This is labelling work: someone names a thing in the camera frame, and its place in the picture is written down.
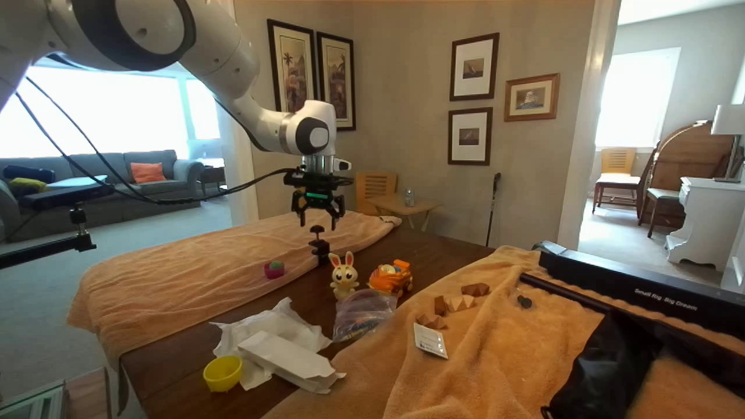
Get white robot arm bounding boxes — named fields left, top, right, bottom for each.
left=0, top=0, right=352, bottom=222

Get small framed picture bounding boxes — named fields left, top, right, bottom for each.
left=447, top=107, right=491, bottom=164
left=450, top=32, right=501, bottom=100

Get tall framed picture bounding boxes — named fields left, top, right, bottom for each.
left=267, top=19, right=317, bottom=111
left=317, top=32, right=357, bottom=131

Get upper small framed picture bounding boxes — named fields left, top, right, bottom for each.
left=450, top=32, right=501, bottom=100

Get orange towel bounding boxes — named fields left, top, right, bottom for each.
left=266, top=246, right=745, bottom=419
left=67, top=209, right=397, bottom=363

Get small white card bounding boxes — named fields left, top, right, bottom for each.
left=411, top=324, right=447, bottom=359

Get white crumpled tissue paper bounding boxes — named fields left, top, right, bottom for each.
left=212, top=298, right=330, bottom=391

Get black clamp object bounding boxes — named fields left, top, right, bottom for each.
left=309, top=223, right=330, bottom=267

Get grey sofa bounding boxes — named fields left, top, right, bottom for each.
left=0, top=149, right=202, bottom=242

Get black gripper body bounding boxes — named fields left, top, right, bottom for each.
left=283, top=155, right=352, bottom=205

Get white cabinet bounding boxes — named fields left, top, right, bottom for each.
left=665, top=176, right=745, bottom=272

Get black cable bundle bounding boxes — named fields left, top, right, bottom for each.
left=0, top=67, right=301, bottom=206

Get pink cup with green ball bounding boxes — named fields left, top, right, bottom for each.
left=262, top=260, right=283, bottom=279

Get orange tiger toy car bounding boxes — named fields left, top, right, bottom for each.
left=367, top=259, right=411, bottom=295

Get yellow plastic bowl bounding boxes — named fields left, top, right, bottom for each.
left=202, top=357, right=241, bottom=393

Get tall framed picture left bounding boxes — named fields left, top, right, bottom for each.
left=267, top=19, right=317, bottom=111

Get orange towel on right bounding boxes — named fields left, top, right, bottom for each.
left=266, top=246, right=745, bottom=419

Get lower small framed picture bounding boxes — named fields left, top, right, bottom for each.
left=447, top=107, right=491, bottom=164

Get white paper bag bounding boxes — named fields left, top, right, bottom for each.
left=240, top=330, right=345, bottom=393

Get black keyboard case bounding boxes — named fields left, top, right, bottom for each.
left=537, top=242, right=745, bottom=337

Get wooden chair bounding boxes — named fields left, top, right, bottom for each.
left=637, top=121, right=734, bottom=233

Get wood framed landscape picture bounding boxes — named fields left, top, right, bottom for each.
left=504, top=75, right=560, bottom=121

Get orange sofa cushion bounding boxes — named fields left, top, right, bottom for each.
left=130, top=163, right=166, bottom=183

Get clear plastic bag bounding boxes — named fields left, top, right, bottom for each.
left=333, top=289, right=397, bottom=341

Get brown wooden blocks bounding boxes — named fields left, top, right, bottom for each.
left=415, top=284, right=491, bottom=330

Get wooden folding table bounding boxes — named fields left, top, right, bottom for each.
left=353, top=173, right=435, bottom=230

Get orange towel on left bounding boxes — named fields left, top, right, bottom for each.
left=67, top=209, right=397, bottom=363

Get tall framed picture right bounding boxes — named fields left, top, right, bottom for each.
left=317, top=32, right=357, bottom=131

